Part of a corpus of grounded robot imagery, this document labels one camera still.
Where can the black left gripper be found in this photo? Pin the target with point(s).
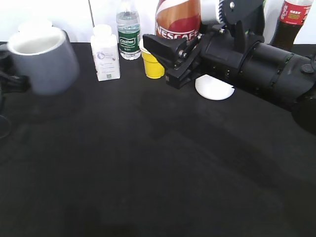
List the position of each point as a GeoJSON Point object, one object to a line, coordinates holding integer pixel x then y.
{"type": "Point", "coordinates": [10, 80]}

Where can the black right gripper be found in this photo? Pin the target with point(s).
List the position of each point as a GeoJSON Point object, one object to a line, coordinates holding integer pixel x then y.
{"type": "Point", "coordinates": [220, 56]}

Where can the brown nescafe coffee bottle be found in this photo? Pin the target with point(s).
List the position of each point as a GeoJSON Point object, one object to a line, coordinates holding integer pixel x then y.
{"type": "Point", "coordinates": [178, 19]}

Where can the grey ceramic mug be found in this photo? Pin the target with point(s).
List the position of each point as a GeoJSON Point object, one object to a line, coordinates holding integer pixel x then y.
{"type": "Point", "coordinates": [46, 57]}

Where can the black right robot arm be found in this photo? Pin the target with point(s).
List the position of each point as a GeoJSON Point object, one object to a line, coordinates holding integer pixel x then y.
{"type": "Point", "coordinates": [282, 78]}

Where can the white ceramic mug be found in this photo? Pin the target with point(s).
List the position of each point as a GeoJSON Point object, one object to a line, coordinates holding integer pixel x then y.
{"type": "Point", "coordinates": [213, 89]}

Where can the black ceramic mug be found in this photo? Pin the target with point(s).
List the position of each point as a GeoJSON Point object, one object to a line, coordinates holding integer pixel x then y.
{"type": "Point", "coordinates": [37, 25]}

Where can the yellow plastic cup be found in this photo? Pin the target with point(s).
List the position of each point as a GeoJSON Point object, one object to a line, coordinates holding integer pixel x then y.
{"type": "Point", "coordinates": [153, 69]}

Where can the clear water bottle green label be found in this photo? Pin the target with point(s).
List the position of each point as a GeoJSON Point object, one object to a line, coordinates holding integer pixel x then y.
{"type": "Point", "coordinates": [128, 27]}

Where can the white plastic bottle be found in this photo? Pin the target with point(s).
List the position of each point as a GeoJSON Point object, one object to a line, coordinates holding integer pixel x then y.
{"type": "Point", "coordinates": [105, 53]}

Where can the red cola bottle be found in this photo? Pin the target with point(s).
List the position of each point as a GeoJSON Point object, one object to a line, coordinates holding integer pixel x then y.
{"type": "Point", "coordinates": [291, 18]}

